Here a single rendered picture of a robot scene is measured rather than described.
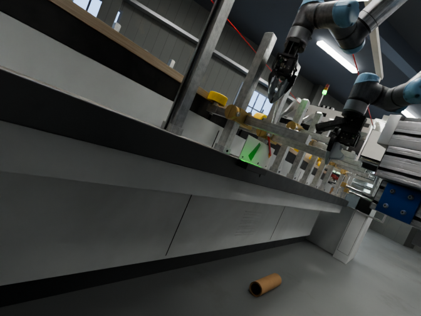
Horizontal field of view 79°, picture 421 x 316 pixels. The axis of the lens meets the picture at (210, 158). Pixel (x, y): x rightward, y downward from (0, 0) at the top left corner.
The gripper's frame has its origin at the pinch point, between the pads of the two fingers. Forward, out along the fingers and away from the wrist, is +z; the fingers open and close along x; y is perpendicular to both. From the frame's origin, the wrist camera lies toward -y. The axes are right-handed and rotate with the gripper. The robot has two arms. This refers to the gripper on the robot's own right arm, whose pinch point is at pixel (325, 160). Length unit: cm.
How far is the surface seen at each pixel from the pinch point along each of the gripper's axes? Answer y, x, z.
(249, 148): -24.2, -15.9, 6.9
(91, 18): -46, -77, -7
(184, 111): -25, -55, 5
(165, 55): -459, 231, -126
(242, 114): -24.0, -29.4, -3.2
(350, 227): -11, 250, 41
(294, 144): -13.6, -1.6, -2.1
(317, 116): -26, 44, -27
